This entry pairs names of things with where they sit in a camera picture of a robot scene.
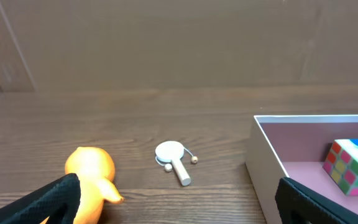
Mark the orange dinosaur toy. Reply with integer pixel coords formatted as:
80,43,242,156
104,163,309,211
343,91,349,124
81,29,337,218
40,146,126,224

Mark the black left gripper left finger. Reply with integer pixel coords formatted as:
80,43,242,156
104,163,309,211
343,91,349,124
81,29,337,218
0,174,81,224

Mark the white box with pink interior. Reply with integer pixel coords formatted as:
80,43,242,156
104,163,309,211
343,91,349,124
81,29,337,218
245,114,358,223

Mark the white wooden rattle drum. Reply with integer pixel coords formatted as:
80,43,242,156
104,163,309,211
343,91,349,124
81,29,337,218
155,141,198,187

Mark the multicoloured puzzle cube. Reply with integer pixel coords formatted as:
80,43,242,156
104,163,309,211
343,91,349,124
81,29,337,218
323,139,358,196

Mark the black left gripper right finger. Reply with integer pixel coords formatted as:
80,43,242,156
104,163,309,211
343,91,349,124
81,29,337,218
275,177,358,224

